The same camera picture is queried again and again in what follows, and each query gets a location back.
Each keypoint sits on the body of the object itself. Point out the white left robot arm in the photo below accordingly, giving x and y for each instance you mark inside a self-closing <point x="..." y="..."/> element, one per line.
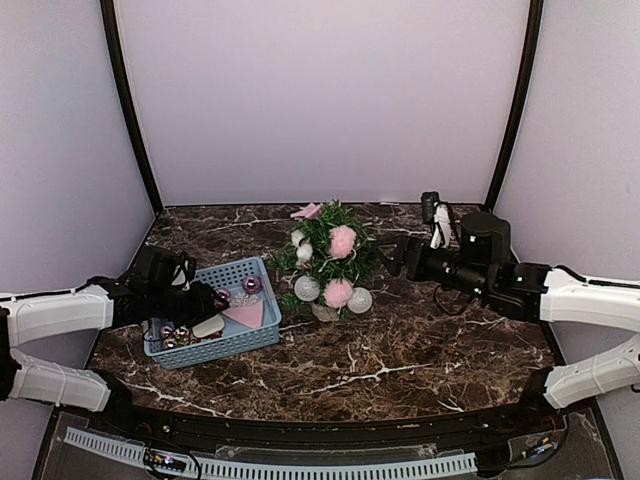
<point x="31" y="318"/>

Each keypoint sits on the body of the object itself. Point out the pink fabric bow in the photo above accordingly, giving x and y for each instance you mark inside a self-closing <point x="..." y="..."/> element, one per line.
<point x="309" y="212"/>

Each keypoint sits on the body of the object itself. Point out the pink fabric triangle piece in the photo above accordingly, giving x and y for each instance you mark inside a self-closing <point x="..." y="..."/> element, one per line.
<point x="250" y="315"/>

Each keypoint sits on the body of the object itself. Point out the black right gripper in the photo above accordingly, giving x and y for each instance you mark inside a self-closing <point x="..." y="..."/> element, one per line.
<point x="403" y="256"/>

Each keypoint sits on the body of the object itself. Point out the pink fluffy pompom ornament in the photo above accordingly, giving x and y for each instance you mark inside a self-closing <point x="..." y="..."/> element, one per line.
<point x="342" y="241"/>

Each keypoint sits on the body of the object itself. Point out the white snowman ornament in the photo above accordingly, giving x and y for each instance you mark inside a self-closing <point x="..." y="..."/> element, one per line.
<point x="211" y="328"/>

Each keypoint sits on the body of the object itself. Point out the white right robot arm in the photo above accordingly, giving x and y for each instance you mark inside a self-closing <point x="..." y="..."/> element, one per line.
<point x="597" y="304"/>

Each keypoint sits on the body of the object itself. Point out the small green christmas tree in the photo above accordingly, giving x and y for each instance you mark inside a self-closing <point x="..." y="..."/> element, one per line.
<point x="299" y="290"/>

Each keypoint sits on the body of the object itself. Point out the white ball string lights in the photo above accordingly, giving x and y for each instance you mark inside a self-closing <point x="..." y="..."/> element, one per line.
<point x="312" y="257"/>

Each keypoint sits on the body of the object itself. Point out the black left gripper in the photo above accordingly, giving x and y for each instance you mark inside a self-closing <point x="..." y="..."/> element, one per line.
<point x="202" y="307"/>

